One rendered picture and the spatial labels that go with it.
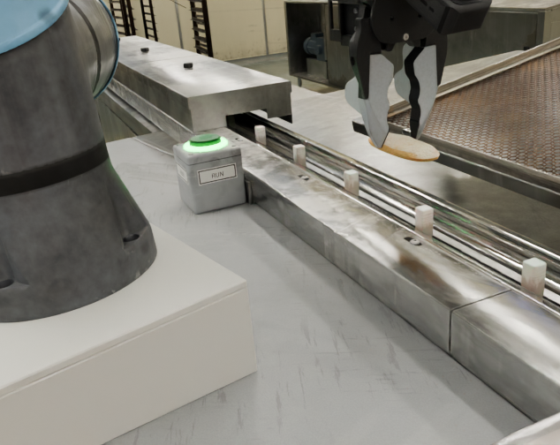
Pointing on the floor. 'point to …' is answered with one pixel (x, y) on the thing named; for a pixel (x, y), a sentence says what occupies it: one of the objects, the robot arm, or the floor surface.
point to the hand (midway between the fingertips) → (401, 131)
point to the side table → (308, 343)
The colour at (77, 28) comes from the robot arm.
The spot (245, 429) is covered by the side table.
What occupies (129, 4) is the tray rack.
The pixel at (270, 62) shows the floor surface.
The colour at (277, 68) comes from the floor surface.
